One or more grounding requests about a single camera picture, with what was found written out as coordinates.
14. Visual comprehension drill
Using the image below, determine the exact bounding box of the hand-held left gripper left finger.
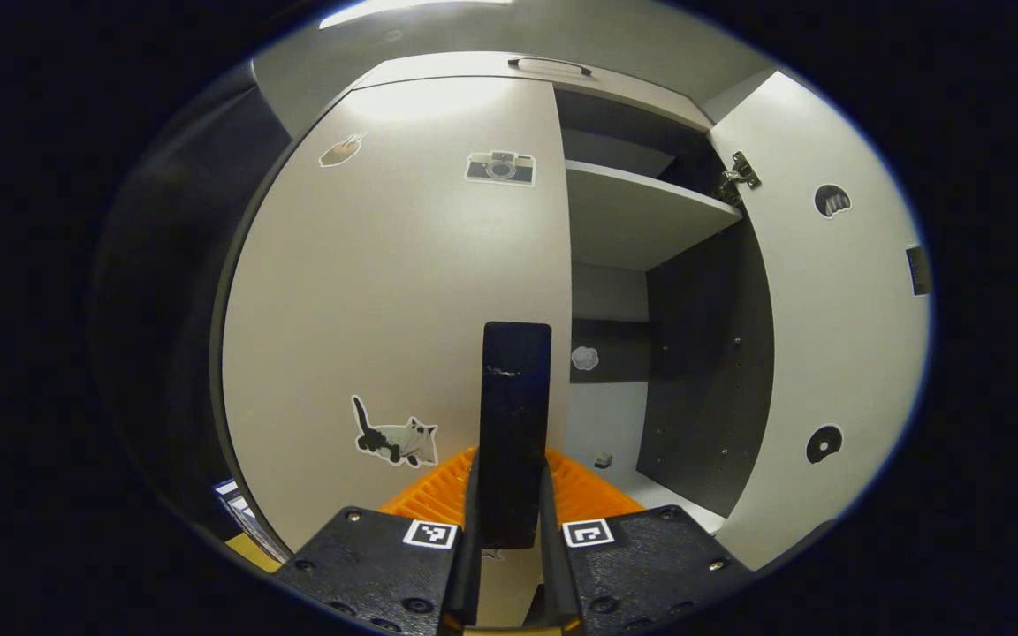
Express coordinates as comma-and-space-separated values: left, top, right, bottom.
275, 446, 482, 636

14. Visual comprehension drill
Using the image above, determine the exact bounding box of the white wide cabinet shelf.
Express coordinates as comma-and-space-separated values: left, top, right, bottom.
565, 159, 744, 272

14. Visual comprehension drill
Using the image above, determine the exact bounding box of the white cabinet door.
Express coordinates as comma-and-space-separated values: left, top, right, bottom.
222, 78, 574, 553
708, 71, 932, 571

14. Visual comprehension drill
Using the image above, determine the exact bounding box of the white cabinet drawer front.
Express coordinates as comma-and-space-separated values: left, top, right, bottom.
354, 51, 713, 133

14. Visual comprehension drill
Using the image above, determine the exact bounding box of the white cabinet bottom shelf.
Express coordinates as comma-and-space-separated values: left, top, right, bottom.
562, 442, 726, 535

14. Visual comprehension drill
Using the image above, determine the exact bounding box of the black drawer handle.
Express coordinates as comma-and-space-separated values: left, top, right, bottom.
507, 57, 594, 78

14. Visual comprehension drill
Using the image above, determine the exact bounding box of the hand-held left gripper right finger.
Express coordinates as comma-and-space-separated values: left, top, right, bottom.
537, 446, 753, 635

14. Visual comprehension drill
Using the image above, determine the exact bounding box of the black door handle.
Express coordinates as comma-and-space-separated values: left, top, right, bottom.
478, 322, 554, 549

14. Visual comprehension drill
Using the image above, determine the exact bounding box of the ceiling light panel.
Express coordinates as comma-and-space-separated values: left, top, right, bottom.
319, 0, 514, 30

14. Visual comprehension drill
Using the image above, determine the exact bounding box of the white double-door shoe cabinet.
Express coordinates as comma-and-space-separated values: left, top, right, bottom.
209, 51, 779, 566

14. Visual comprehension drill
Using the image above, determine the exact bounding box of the metal right door hinge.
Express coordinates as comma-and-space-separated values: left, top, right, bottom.
719, 152, 762, 206

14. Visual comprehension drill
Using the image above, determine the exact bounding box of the white narrow cabinet shelf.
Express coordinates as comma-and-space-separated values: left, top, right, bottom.
560, 126, 678, 178

